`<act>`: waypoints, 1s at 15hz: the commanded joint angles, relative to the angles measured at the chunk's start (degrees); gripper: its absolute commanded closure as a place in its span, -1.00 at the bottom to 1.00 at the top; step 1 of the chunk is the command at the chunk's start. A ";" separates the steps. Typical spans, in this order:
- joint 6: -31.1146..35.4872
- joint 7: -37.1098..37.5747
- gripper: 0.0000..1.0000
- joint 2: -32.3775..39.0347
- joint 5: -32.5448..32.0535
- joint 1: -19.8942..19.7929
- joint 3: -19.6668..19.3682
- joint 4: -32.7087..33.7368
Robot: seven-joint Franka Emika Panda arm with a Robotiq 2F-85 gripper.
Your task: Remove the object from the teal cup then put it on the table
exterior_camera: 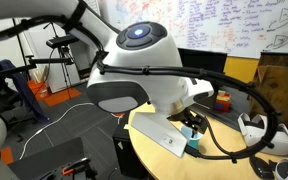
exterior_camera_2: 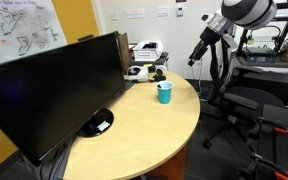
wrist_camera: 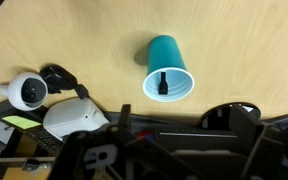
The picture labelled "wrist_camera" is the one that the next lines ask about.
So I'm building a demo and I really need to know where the white VR controller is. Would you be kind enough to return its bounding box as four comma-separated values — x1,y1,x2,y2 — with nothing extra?
0,71,49,112

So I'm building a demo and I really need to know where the black marker pen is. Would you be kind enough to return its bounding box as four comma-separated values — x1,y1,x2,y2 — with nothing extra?
157,71,169,96

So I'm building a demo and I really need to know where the black keyboard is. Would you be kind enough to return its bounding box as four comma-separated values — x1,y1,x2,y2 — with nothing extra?
27,128,65,156

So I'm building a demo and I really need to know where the yellow-green sticky note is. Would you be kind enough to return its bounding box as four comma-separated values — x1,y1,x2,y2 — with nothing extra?
1,114,42,130

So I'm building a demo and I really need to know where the teal plastic cup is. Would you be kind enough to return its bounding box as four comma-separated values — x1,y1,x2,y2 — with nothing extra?
142,34,196,104

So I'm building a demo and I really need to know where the white VR headset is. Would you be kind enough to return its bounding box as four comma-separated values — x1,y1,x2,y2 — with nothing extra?
42,97,110,141

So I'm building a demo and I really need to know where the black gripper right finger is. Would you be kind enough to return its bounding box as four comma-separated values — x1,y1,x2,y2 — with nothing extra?
228,103,288,180

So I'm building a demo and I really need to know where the black controller strap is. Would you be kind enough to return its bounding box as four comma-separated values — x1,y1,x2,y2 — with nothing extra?
38,64,90,100

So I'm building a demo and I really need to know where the black oval monitor base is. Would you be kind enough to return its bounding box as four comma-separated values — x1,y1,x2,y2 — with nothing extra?
200,102,262,129

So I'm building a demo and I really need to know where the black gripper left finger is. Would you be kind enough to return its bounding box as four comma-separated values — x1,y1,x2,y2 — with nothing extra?
47,103,205,180

